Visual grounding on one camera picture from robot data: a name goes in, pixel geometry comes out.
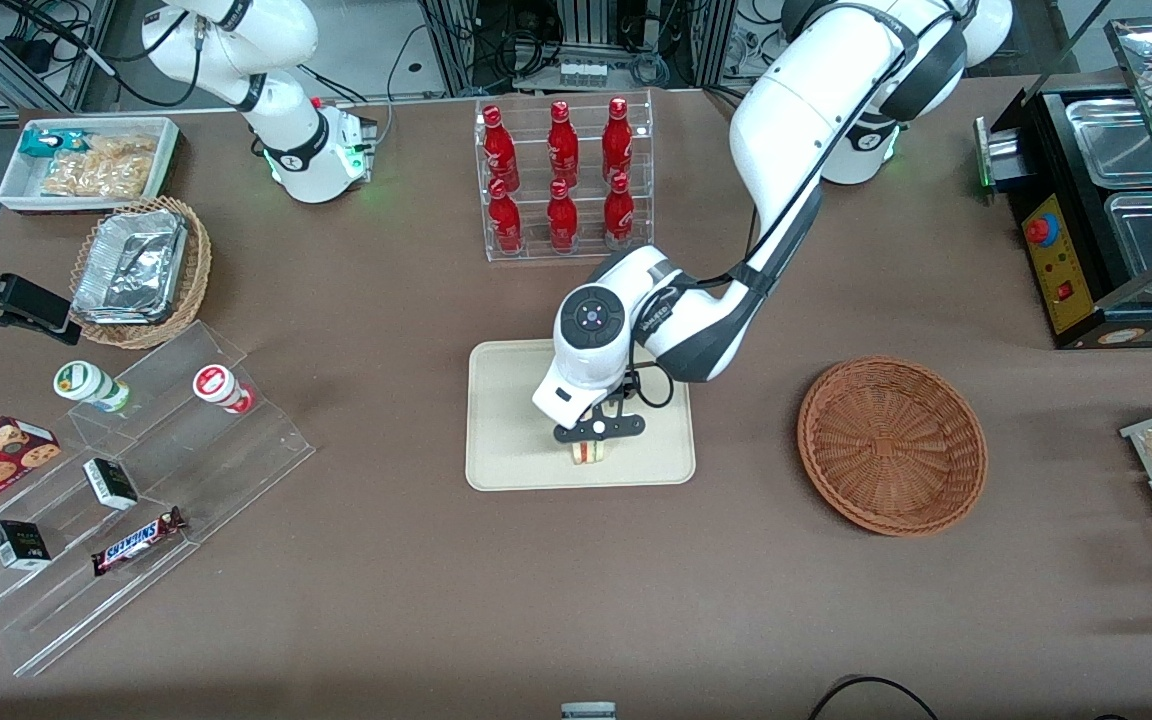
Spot teal snack packet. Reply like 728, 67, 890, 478
19, 129, 89, 161

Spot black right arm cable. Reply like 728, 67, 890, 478
0, 0, 207, 109

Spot white rectangular snack bin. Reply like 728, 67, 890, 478
0, 117, 182, 215

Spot oval wicker basket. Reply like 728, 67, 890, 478
69, 197, 213, 350

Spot green lid drink cup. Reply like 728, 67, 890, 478
54, 361, 132, 414

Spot clear acrylic stepped shelf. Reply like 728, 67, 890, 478
0, 320, 317, 679

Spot beige plastic serving tray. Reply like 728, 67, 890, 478
465, 339, 697, 493

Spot clear bag of chips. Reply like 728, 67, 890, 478
41, 135, 160, 200

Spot red soda bottle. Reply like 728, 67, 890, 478
602, 97, 635, 181
488, 178, 525, 255
546, 178, 580, 254
481, 105, 520, 191
602, 172, 637, 250
547, 100, 581, 187

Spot black food warmer cabinet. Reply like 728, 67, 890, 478
974, 15, 1152, 351

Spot black cable loop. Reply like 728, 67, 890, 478
806, 676, 943, 720

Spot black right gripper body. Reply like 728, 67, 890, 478
0, 255, 73, 346

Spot clear acrylic bottle rack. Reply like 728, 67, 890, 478
474, 90, 655, 263

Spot small black white box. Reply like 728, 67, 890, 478
83, 458, 140, 512
0, 520, 53, 572

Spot snickers chocolate bar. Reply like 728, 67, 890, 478
91, 507, 188, 577

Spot round brown wicker basket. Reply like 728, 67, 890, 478
797, 356, 989, 538

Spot stacked aluminium foil trays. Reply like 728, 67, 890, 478
71, 208, 188, 326

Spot aluminium frame rack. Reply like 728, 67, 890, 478
420, 0, 739, 93

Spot black power adapter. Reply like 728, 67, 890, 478
4, 38, 55, 73

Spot red lid drink cup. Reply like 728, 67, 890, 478
193, 365, 256, 416

